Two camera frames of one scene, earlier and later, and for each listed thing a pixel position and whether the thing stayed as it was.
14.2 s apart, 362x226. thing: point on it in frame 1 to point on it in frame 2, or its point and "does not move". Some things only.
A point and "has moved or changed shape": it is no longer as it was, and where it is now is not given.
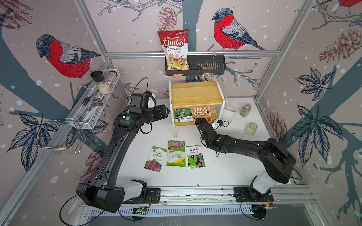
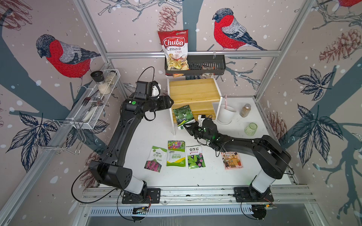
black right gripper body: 201,122 to 196,132
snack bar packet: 204,67 does not move
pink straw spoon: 226,103 does not move
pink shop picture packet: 202,112 to 232,160
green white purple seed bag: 155,159 does not move
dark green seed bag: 183,115 has moved or changed shape
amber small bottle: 245,110 does not move
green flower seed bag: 176,153 does not move
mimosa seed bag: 195,157 does not move
